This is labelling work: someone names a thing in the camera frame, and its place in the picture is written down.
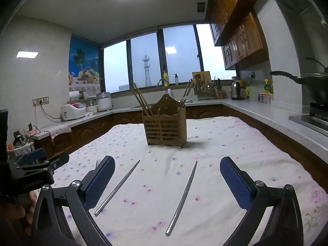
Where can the metal chopstick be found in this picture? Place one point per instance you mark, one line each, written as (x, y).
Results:
(117, 187)
(182, 197)

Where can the dark glass jar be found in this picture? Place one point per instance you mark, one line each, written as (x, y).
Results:
(81, 95)

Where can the black wok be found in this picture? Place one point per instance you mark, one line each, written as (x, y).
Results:
(315, 87)

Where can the white steel cooker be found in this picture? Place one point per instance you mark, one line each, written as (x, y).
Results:
(103, 103)

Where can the dark ceiling vent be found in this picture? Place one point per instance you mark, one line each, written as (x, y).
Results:
(201, 7)

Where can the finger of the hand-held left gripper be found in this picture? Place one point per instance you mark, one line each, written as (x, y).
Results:
(57, 160)
(34, 155)

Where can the metal fork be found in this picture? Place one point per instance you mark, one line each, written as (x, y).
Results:
(98, 164)

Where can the wooden utensil holder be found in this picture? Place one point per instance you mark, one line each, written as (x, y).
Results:
(164, 133)

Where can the wooden cabinets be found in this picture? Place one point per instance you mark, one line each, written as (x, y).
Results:
(240, 43)
(205, 111)

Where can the steel gas stove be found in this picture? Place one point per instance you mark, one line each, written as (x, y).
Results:
(315, 120)

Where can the wooden chopstick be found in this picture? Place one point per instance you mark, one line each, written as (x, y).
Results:
(189, 85)
(143, 100)
(185, 92)
(137, 98)
(144, 105)

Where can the yellow detergent bottle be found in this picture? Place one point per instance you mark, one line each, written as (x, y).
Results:
(166, 78)

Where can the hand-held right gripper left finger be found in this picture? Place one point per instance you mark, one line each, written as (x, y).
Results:
(100, 182)

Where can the metal utensil rack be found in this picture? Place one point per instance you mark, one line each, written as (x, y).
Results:
(203, 89)

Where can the chrome faucet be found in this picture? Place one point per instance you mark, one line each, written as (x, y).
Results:
(169, 92)

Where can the lattice radio tower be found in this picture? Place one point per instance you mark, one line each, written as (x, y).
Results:
(146, 66)

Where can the wooden upper cabinets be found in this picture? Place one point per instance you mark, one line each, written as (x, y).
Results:
(240, 43)

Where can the wooden lower cabinets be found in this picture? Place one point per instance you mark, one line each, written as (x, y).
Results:
(205, 111)

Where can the white lace cloth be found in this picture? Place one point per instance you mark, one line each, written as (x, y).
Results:
(60, 129)

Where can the yellow green bottle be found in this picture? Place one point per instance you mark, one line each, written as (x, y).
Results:
(267, 87)

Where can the soap dispenser bottle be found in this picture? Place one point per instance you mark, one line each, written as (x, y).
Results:
(176, 80)

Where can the white red rice cooker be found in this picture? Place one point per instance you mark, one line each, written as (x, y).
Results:
(73, 111)

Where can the grey stone countertop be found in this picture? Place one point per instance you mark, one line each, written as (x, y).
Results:
(256, 112)

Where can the steel electric kettle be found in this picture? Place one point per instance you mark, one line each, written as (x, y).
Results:
(237, 91)

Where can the white plastic container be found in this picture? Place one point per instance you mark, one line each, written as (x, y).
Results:
(74, 96)

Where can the wooden knife block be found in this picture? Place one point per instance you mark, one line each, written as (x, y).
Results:
(219, 93)

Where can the person's left hand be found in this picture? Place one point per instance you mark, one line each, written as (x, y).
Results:
(12, 215)

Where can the white wall socket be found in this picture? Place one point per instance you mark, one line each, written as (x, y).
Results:
(252, 75)

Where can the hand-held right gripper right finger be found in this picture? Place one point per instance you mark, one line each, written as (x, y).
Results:
(234, 182)

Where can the white floral table cloth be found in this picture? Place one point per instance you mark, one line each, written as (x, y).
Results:
(164, 179)

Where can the wide wall socket strip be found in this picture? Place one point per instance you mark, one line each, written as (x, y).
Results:
(40, 101)

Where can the pink ice pop mould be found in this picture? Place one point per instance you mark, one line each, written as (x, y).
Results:
(266, 98)

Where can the green plastic object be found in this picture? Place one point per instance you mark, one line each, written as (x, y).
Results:
(249, 91)

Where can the large kitchen window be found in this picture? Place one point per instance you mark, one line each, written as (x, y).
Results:
(179, 56)

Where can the wooden cutting board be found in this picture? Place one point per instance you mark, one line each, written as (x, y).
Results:
(205, 74)

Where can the tropical fruit wall poster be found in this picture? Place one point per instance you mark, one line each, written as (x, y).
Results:
(84, 61)

